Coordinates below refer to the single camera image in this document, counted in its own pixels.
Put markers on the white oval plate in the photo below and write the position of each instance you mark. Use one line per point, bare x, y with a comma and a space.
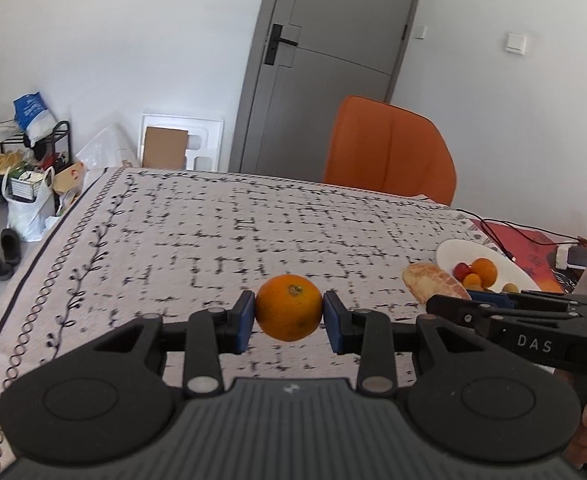
453, 255

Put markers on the small white wall switch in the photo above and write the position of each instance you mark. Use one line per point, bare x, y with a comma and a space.
420, 32

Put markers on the clear plastic bag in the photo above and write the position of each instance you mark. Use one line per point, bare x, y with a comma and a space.
106, 147

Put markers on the patterned white tablecloth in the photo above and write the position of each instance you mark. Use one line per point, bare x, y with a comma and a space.
198, 230

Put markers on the peeled citrus segment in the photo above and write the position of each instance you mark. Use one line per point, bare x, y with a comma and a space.
433, 282

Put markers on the pair of yellow slippers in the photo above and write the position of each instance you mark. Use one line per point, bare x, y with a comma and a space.
3, 164

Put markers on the red mat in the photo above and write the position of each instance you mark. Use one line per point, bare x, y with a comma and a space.
528, 250

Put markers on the white foam packaging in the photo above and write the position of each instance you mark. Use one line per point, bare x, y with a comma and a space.
206, 135

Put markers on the brown paper bag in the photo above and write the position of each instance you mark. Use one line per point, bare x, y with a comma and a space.
68, 177

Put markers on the small mandarin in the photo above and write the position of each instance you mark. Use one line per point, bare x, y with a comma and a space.
471, 281

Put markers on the white charger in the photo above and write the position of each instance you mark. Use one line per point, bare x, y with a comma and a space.
571, 257

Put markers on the white plastic bag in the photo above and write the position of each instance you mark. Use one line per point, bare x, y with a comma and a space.
23, 217

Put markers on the red lychee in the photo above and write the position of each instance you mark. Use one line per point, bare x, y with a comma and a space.
462, 270

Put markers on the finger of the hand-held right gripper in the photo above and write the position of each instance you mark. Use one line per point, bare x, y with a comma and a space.
461, 312
493, 297

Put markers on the grey door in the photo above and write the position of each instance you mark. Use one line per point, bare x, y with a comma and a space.
333, 60

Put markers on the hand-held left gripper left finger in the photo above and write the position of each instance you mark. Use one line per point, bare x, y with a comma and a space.
243, 321

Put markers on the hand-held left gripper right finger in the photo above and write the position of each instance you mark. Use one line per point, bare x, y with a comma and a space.
333, 321

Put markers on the brown cardboard sheet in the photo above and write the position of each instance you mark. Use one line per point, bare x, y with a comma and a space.
165, 147

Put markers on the black shoe rack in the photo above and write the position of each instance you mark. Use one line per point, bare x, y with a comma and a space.
63, 135

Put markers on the large white wall switch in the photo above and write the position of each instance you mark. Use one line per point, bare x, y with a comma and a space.
515, 43

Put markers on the orange chair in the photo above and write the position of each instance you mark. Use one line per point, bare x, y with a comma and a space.
383, 150

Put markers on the plain orange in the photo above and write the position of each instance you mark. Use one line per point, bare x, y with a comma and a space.
484, 271

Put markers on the large orange with green stem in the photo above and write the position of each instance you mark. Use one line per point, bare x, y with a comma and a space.
288, 307

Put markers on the blue and white bag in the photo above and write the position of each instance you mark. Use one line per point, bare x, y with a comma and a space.
33, 115

